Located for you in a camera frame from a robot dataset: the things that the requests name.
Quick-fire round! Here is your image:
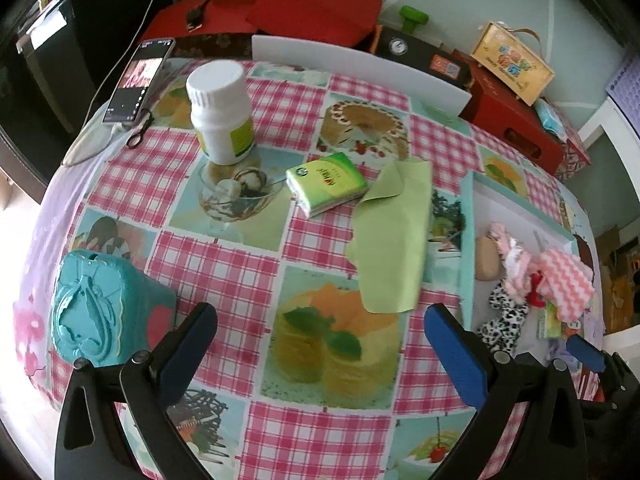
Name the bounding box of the pink white zigzag cloth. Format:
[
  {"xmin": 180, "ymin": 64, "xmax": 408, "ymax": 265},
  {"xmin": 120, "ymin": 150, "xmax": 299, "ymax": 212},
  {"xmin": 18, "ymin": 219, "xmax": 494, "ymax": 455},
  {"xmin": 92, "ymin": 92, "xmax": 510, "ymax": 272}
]
[{"xmin": 537, "ymin": 248, "xmax": 596, "ymax": 323}]

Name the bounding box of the leopard print scrunchie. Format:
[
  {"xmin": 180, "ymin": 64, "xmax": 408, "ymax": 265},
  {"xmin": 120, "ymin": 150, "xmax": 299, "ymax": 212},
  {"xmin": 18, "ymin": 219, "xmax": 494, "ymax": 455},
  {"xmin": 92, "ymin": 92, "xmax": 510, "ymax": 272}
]
[{"xmin": 476, "ymin": 282, "xmax": 529, "ymax": 356}]

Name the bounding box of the pink fabric scrunchie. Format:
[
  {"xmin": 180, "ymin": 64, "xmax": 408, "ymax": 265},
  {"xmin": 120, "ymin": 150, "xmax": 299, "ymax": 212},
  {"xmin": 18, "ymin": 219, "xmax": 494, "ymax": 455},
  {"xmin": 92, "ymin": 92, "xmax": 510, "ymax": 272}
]
[{"xmin": 488, "ymin": 222, "xmax": 533, "ymax": 304}]

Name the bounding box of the beige round sponge ball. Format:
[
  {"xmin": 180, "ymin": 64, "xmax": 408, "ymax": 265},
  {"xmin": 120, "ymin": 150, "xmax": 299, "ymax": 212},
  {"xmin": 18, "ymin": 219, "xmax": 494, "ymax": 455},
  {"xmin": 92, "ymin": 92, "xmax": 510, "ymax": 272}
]
[{"xmin": 475, "ymin": 235, "xmax": 501, "ymax": 281}]

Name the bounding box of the light green microfiber cloth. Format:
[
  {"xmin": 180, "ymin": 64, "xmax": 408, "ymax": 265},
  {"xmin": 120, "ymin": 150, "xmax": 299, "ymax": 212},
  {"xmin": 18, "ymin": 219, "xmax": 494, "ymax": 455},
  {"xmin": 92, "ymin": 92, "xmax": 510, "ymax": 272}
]
[{"xmin": 345, "ymin": 158, "xmax": 433, "ymax": 314}]

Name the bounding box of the green tissue pack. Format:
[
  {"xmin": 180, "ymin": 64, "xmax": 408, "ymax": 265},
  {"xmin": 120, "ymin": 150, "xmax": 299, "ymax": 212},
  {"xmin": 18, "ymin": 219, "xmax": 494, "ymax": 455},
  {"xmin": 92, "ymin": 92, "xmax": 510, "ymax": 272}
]
[
  {"xmin": 537, "ymin": 301, "xmax": 562, "ymax": 339},
  {"xmin": 285, "ymin": 153, "xmax": 368, "ymax": 218}
]

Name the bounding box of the purple baby wipes pack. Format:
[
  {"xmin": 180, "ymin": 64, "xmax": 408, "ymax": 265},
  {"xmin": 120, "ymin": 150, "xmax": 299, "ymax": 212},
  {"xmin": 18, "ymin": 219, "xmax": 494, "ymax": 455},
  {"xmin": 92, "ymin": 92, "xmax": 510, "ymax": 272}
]
[{"xmin": 547, "ymin": 318, "xmax": 584, "ymax": 364}]

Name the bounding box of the red yarn bow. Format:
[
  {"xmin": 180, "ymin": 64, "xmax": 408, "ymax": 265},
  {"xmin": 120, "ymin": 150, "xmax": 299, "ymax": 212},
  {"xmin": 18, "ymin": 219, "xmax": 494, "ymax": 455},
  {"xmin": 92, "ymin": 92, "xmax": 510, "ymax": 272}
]
[{"xmin": 526, "ymin": 271, "xmax": 547, "ymax": 309}]

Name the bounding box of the white shelf unit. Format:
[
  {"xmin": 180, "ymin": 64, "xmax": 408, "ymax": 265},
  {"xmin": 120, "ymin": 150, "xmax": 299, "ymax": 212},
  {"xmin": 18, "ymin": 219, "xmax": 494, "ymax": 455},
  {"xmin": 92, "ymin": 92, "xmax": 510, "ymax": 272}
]
[{"xmin": 578, "ymin": 96, "xmax": 640, "ymax": 361}]

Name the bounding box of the teal square toy box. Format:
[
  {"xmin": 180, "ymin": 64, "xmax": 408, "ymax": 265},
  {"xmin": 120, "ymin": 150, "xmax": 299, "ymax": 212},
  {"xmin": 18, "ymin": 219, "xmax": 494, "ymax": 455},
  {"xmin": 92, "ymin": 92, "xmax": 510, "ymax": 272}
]
[{"xmin": 51, "ymin": 249, "xmax": 177, "ymax": 367}]

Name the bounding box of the teal shallow tray box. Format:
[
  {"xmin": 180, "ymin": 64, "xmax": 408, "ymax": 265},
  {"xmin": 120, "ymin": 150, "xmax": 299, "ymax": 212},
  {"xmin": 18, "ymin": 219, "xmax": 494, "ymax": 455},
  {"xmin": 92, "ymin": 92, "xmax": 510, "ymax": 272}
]
[{"xmin": 459, "ymin": 171, "xmax": 577, "ymax": 330}]

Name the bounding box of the red patterned box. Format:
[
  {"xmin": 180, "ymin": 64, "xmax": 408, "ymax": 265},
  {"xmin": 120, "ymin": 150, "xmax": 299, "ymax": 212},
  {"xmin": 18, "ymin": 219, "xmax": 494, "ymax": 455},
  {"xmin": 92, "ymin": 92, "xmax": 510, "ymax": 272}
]
[{"xmin": 552, "ymin": 104, "xmax": 591, "ymax": 182}]

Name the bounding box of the patterned tablecloth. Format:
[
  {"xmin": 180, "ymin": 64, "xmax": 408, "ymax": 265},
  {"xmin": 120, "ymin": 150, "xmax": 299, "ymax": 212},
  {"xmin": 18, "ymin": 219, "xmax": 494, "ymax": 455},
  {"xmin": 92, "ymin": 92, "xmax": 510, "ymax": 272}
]
[{"xmin": 14, "ymin": 62, "xmax": 594, "ymax": 479}]

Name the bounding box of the blue wet wipes pack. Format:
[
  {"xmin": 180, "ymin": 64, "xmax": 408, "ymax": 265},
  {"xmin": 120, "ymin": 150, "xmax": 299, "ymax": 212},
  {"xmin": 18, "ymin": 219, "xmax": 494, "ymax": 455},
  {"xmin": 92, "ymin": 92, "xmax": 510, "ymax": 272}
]
[{"xmin": 534, "ymin": 99, "xmax": 568, "ymax": 143}]

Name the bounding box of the purple perforated basket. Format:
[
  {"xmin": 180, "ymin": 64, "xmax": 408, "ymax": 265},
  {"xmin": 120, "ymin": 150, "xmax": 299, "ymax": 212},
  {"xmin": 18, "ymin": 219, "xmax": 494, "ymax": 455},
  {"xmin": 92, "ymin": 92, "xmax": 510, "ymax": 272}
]
[{"xmin": 605, "ymin": 51, "xmax": 640, "ymax": 134}]

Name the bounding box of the tan cartoon suitcase box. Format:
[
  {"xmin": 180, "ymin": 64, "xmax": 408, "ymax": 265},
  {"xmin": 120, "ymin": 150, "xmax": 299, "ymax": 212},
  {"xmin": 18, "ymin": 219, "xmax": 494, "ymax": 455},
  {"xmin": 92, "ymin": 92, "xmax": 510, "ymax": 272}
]
[{"xmin": 471, "ymin": 22, "xmax": 555, "ymax": 106}]

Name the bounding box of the white pill bottle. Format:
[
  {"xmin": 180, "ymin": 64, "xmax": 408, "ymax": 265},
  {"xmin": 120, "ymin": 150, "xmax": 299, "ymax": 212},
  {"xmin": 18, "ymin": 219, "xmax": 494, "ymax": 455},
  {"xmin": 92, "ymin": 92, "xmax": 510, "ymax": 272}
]
[{"xmin": 186, "ymin": 60, "xmax": 254, "ymax": 166}]

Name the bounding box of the white board strip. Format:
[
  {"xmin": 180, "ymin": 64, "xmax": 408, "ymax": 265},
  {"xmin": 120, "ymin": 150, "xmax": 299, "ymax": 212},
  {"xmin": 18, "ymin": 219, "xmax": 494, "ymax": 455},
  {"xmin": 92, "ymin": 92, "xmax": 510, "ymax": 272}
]
[{"xmin": 252, "ymin": 35, "xmax": 472, "ymax": 116}]

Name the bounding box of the black box with gauge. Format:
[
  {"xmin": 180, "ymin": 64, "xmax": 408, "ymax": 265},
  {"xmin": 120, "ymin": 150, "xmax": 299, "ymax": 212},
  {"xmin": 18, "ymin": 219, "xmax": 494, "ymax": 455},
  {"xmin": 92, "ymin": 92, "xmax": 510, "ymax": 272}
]
[{"xmin": 371, "ymin": 25, "xmax": 472, "ymax": 89}]

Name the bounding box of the black smartphone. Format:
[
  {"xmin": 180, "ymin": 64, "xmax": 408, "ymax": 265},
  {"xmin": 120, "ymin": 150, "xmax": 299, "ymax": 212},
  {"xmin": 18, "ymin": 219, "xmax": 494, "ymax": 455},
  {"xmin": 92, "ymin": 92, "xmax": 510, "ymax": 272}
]
[{"xmin": 102, "ymin": 38, "xmax": 175, "ymax": 125}]

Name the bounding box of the green dumbbell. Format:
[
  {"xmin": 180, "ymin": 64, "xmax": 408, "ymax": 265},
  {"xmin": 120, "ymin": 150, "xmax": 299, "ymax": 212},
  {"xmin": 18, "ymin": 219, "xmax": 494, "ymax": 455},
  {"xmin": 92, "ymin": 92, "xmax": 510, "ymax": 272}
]
[{"xmin": 399, "ymin": 6, "xmax": 430, "ymax": 35}]

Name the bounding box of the red bag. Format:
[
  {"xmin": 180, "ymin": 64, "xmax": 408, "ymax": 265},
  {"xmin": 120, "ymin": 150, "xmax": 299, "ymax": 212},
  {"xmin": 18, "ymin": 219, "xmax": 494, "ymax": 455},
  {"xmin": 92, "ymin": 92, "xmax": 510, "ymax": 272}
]
[{"xmin": 142, "ymin": 0, "xmax": 382, "ymax": 48}]

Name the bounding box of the red gift box with handle slot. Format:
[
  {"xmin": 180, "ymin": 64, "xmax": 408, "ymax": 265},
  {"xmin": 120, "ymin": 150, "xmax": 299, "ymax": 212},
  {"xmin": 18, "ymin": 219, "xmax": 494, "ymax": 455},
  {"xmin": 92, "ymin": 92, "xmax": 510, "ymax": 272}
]
[{"xmin": 452, "ymin": 49, "xmax": 564, "ymax": 176}]

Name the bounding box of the white charging cable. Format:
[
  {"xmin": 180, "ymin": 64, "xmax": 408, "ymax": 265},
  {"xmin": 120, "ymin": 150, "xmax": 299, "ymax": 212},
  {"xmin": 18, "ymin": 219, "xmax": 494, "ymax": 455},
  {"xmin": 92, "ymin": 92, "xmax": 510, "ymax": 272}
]
[{"xmin": 62, "ymin": 0, "xmax": 172, "ymax": 168}]

